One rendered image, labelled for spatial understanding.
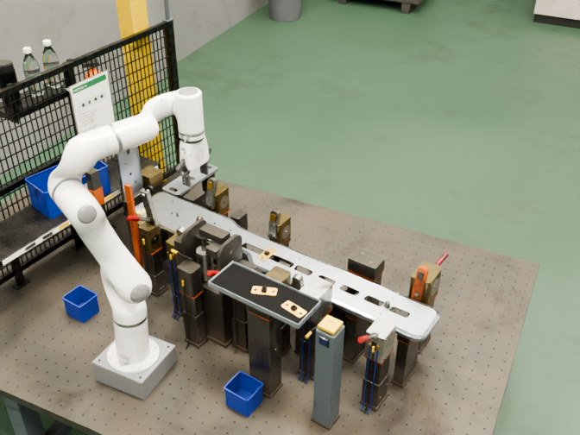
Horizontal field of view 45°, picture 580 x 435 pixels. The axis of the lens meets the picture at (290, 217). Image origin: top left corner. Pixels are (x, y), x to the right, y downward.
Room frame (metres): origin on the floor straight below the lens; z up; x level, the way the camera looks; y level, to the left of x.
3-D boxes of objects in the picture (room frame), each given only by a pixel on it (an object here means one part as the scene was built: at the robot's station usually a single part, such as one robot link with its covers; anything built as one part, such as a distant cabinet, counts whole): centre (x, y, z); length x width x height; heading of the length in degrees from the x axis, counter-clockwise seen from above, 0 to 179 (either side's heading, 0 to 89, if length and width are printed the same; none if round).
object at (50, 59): (2.78, 1.01, 1.53); 0.07 x 0.07 x 0.20
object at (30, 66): (2.69, 1.07, 1.53); 0.07 x 0.07 x 0.20
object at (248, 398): (1.67, 0.16, 0.74); 0.11 x 0.10 x 0.09; 56
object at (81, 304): (2.14, 0.86, 0.74); 0.11 x 0.10 x 0.09; 56
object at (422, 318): (2.15, 0.07, 1.00); 1.38 x 0.22 x 0.02; 56
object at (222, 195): (2.57, 0.31, 0.87); 0.12 x 0.07 x 0.35; 146
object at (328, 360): (1.61, -0.13, 0.92); 0.08 x 0.08 x 0.44; 56
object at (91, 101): (2.81, 0.88, 1.30); 0.23 x 0.02 x 0.31; 146
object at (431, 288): (1.99, -0.51, 0.88); 0.14 x 0.09 x 0.36; 146
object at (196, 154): (2.01, 0.32, 1.55); 0.10 x 0.07 x 0.11; 146
